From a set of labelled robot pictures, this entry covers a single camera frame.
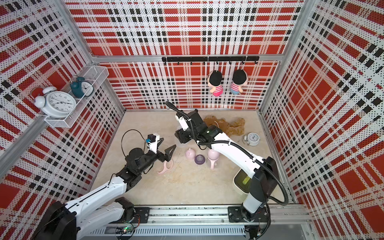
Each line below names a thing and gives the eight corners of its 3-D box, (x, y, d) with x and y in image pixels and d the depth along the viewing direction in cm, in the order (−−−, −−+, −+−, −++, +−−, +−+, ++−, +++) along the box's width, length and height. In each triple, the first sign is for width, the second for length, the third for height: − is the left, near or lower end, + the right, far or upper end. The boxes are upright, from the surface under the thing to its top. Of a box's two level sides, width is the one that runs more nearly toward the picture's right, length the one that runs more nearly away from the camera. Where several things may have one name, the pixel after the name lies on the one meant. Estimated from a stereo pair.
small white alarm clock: (243, 146, 100) (244, 143, 98) (241, 134, 106) (242, 132, 104) (260, 146, 100) (261, 143, 98) (257, 134, 106) (258, 132, 104)
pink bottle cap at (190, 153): (185, 159, 95) (184, 156, 92) (186, 151, 99) (185, 148, 96) (195, 159, 95) (195, 156, 92) (195, 151, 99) (195, 148, 96)
